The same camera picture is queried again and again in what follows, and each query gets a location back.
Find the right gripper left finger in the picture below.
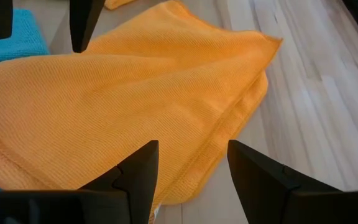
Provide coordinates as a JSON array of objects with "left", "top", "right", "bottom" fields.
[{"left": 79, "top": 139, "right": 160, "bottom": 224}]

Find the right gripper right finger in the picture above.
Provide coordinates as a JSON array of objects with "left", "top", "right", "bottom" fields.
[{"left": 227, "top": 139, "right": 341, "bottom": 224}]

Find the orange microfiber towel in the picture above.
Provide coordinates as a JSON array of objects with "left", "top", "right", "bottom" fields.
[
  {"left": 104, "top": 0, "right": 136, "bottom": 11},
  {"left": 0, "top": 0, "right": 283, "bottom": 224}
]

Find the blue microfiber towel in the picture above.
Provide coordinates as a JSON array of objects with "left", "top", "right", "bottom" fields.
[{"left": 0, "top": 8, "right": 50, "bottom": 191}]

